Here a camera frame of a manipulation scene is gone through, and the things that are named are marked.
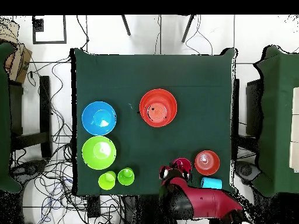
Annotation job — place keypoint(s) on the pink cup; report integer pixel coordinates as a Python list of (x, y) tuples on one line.
[(183, 163)]

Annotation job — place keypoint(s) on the blue cup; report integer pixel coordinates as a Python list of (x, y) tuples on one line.
[(211, 183)]

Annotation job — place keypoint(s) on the small orange bowl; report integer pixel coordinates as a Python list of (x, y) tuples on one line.
[(157, 113), (206, 162)]

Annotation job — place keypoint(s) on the large orange bowl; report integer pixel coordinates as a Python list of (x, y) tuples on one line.
[(158, 92)]

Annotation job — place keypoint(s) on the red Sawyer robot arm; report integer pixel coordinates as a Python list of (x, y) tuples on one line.
[(205, 201)]

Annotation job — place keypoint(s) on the white block stack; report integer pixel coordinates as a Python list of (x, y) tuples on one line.
[(294, 130)]

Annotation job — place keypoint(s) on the lime green cup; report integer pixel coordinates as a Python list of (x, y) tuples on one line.
[(107, 181)]

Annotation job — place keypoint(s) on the lime green bowl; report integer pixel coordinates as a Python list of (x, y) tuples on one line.
[(99, 152)]

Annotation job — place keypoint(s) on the black power strip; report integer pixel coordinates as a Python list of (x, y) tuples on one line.
[(94, 206)]

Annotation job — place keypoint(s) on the grey chair base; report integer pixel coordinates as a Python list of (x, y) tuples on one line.
[(246, 170)]

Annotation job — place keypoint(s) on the blue bowl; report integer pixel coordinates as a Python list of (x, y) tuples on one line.
[(99, 118)]

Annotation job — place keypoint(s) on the dark green side tablecloth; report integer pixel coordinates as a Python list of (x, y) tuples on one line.
[(278, 105), (4, 116)]

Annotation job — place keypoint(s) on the grey stand base with knob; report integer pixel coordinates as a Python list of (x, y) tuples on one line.
[(28, 170)]

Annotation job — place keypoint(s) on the black tripod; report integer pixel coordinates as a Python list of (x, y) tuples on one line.
[(126, 25)]

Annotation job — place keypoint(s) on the cardboard box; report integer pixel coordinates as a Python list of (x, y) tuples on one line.
[(17, 63)]

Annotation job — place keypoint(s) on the black bench frame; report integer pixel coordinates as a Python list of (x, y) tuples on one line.
[(253, 107), (45, 112)]

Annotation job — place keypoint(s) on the black square floor frame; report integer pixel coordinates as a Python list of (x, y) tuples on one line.
[(37, 25)]

